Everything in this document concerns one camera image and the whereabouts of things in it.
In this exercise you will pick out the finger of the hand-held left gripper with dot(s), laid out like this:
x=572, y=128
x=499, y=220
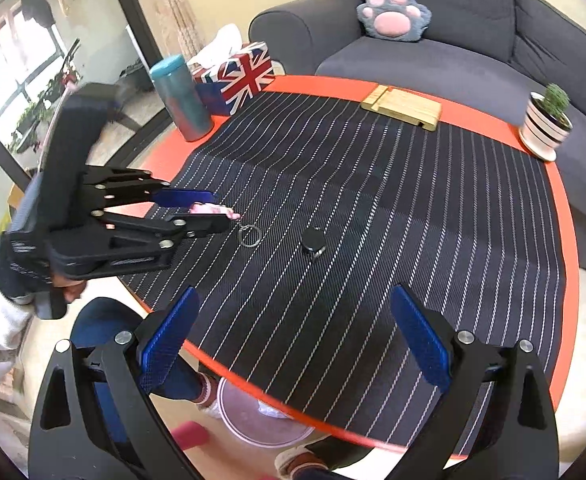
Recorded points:
x=198, y=225
x=183, y=197

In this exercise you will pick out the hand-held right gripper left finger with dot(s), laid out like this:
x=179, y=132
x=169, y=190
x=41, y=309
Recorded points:
x=165, y=340

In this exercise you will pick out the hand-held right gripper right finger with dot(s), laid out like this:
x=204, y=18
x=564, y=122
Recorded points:
x=423, y=340

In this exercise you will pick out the small black object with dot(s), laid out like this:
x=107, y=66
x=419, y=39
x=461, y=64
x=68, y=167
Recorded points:
x=313, y=241

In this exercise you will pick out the round translucent bin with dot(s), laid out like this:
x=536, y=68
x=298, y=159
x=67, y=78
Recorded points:
x=253, y=420

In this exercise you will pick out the person's left hand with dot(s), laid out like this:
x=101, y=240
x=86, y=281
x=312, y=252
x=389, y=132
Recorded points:
x=73, y=287

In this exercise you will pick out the brown white slipper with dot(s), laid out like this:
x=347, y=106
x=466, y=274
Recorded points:
x=303, y=462
x=209, y=395

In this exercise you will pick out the person's blue jeans leg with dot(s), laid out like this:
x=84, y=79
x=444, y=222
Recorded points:
x=98, y=320

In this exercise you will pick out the green balcony plants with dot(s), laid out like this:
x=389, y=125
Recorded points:
x=28, y=117

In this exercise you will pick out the teal tumbler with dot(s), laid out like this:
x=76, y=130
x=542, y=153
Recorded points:
x=183, y=100

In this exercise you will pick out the pink object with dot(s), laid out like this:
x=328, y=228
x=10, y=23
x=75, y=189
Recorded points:
x=190, y=435

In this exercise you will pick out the flag print tissue box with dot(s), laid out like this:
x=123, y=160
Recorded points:
x=243, y=80

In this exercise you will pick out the dark striped table mat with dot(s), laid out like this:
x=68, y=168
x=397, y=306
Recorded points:
x=398, y=210

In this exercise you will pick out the pink bicycle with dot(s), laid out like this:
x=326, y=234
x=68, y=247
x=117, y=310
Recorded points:
x=64, y=76

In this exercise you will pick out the white tissue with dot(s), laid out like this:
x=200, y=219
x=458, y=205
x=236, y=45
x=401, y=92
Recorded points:
x=220, y=45

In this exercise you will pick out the beige curtain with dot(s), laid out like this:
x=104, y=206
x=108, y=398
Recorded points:
x=173, y=5

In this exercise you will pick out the dark hanging garment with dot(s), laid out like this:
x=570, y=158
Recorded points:
x=38, y=5

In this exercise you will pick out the wooden phone stand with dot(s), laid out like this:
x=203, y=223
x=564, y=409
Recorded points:
x=403, y=107

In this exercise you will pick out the striped pot with cactus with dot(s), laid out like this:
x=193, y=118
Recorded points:
x=543, y=127

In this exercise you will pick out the grey paw cushion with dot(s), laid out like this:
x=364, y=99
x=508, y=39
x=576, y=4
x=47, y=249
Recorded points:
x=393, y=17

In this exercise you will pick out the dark grey sofa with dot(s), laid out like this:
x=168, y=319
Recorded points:
x=448, y=60

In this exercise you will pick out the black door frame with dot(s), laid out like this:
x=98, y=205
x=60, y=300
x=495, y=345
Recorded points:
x=133, y=25

